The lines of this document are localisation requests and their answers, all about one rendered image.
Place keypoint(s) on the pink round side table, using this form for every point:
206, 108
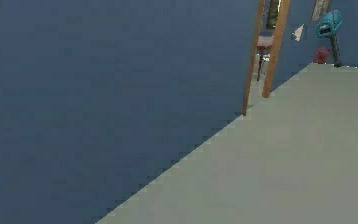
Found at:
264, 42

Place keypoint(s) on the dark green house plant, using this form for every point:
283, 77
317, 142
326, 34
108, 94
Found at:
272, 13

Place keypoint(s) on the red round object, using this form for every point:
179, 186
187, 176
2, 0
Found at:
321, 55

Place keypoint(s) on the brown wooden door frame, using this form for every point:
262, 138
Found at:
276, 50

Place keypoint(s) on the cream triangular wall piece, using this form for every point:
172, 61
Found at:
299, 32

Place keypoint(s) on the teal lamp on black post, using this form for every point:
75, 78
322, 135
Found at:
329, 24

